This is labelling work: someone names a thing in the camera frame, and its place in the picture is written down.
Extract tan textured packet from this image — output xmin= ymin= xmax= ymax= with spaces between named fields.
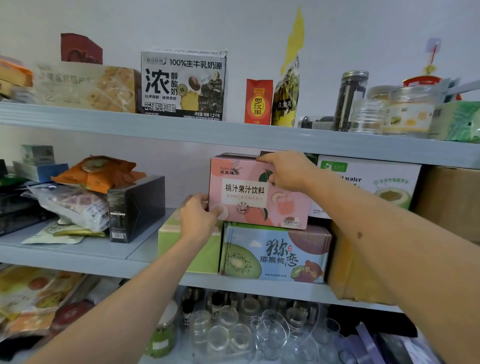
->
xmin=34 ymin=61 xmax=142 ymax=114

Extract grey metal shelves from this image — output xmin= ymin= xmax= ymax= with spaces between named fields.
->
xmin=0 ymin=80 xmax=480 ymax=364

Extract orange clear snack packet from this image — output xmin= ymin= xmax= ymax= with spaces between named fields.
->
xmin=0 ymin=56 xmax=37 ymax=103

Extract orange snack bag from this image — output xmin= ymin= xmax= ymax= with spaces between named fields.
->
xmin=50 ymin=155 xmax=148 ymax=195

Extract pink green bottle box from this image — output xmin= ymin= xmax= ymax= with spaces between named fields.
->
xmin=157 ymin=194 xmax=224 ymax=275

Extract pink peach juice carton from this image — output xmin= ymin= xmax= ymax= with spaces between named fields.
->
xmin=208 ymin=152 xmax=314 ymax=231

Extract purple patterned white bag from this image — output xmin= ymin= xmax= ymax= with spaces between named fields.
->
xmin=403 ymin=329 xmax=443 ymax=364

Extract dark red patterned box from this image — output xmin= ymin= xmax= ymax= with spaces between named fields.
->
xmin=60 ymin=32 xmax=104 ymax=65

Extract red knot ornament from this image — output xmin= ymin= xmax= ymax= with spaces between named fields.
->
xmin=401 ymin=37 xmax=463 ymax=102

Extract person's right forearm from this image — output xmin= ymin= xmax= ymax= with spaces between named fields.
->
xmin=305 ymin=164 xmax=480 ymax=364

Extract kiwi fruit carton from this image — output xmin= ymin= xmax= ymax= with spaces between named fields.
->
xmin=219 ymin=221 xmax=334 ymax=285

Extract person's right hand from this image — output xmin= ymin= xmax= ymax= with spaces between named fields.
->
xmin=256 ymin=149 xmax=320 ymax=193

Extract metal-lid glass jar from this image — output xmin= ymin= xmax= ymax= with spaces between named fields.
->
xmin=332 ymin=70 xmax=370 ymax=132

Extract large black box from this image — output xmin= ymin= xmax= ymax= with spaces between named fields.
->
xmin=106 ymin=175 xmax=167 ymax=244

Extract group of clear glass cups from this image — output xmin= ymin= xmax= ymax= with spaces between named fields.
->
xmin=181 ymin=287 xmax=342 ymax=364

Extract white coconut water box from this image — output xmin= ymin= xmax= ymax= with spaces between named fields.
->
xmin=307 ymin=154 xmax=423 ymax=220

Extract white black milk carton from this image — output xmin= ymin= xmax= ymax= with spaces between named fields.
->
xmin=140 ymin=47 xmax=229 ymax=122

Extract white-lid green-label jar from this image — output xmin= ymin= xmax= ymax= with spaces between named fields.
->
xmin=145 ymin=299 xmax=180 ymax=359

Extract ribbed clear plastic jar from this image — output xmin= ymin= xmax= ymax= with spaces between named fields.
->
xmin=348 ymin=98 xmax=385 ymax=135

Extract labelled clear plastic jar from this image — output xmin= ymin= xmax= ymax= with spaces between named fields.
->
xmin=381 ymin=84 xmax=442 ymax=138

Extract small yellow-taped cardboard box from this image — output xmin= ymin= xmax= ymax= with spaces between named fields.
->
xmin=327 ymin=221 xmax=397 ymax=307

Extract small blue white box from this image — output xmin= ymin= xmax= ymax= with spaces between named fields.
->
xmin=12 ymin=145 xmax=70 ymax=185

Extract green patterned tea packet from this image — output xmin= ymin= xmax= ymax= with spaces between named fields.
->
xmin=429 ymin=100 xmax=480 ymax=143

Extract pale printed snack packet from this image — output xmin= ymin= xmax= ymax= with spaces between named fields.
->
xmin=22 ymin=183 xmax=110 ymax=233

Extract person's left forearm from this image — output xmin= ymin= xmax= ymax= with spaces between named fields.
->
xmin=24 ymin=234 xmax=211 ymax=364

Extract person's left hand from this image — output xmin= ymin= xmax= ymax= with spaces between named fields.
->
xmin=179 ymin=193 xmax=225 ymax=247

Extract small dark canister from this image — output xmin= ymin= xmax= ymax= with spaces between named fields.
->
xmin=298 ymin=115 xmax=335 ymax=131

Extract pale green flat packet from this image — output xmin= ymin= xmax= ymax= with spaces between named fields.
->
xmin=21 ymin=219 xmax=108 ymax=245

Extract small black box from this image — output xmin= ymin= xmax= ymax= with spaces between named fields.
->
xmin=376 ymin=331 xmax=413 ymax=364

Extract red round-label pouch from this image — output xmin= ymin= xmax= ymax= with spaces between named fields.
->
xmin=50 ymin=299 xmax=95 ymax=331

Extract black flat tray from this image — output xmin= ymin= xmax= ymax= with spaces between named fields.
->
xmin=0 ymin=179 xmax=57 ymax=238

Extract plain purple bag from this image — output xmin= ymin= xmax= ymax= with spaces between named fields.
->
xmin=339 ymin=322 xmax=387 ymax=364

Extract yellow flat packet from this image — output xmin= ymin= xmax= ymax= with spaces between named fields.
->
xmin=0 ymin=264 xmax=87 ymax=338

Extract yellow green snack bag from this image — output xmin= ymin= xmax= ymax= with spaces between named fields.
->
xmin=270 ymin=6 xmax=305 ymax=128

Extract red yellow-label packet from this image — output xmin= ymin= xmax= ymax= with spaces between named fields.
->
xmin=244 ymin=78 xmax=275 ymax=126

